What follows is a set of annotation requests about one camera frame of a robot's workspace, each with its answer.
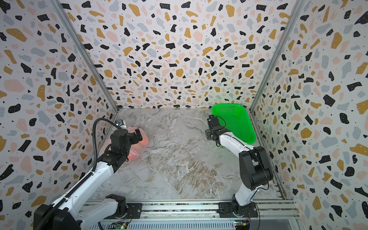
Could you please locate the orange tangerine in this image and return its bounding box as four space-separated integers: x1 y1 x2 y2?
140 136 149 147

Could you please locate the left corner aluminium post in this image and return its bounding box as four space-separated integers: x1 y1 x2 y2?
49 1 118 113

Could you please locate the black corrugated cable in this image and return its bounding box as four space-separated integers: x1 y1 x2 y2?
41 117 120 230

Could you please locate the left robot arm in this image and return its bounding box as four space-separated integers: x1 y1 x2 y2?
33 129 143 230

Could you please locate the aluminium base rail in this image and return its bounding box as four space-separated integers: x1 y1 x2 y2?
91 199 304 230

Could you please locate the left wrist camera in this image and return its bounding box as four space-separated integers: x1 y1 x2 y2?
116 119 127 129

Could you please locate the pink plastic bag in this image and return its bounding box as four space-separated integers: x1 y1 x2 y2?
103 125 149 162

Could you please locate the green plastic basket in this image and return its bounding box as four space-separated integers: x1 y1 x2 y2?
212 104 256 145

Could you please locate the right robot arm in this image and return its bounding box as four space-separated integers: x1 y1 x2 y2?
205 115 274 217

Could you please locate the corner aluminium post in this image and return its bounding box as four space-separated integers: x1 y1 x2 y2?
250 0 306 113
49 1 118 113

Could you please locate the right corner aluminium post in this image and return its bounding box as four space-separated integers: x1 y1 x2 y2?
250 0 306 113

